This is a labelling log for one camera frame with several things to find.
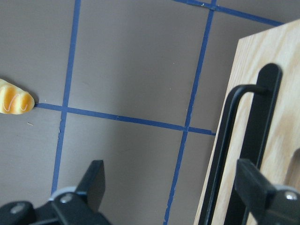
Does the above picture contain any black drawer handle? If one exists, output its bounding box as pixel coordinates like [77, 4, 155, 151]
[198, 63, 283, 225]

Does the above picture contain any toy bread roll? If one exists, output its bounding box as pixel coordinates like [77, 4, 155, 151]
[0, 79, 35, 115]

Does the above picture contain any wooden drawer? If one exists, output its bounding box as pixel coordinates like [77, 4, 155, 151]
[194, 20, 300, 225]

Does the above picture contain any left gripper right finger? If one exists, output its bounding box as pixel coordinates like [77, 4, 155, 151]
[234, 158, 300, 225]

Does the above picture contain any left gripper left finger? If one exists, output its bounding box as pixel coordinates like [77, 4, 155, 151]
[0, 160, 110, 225]

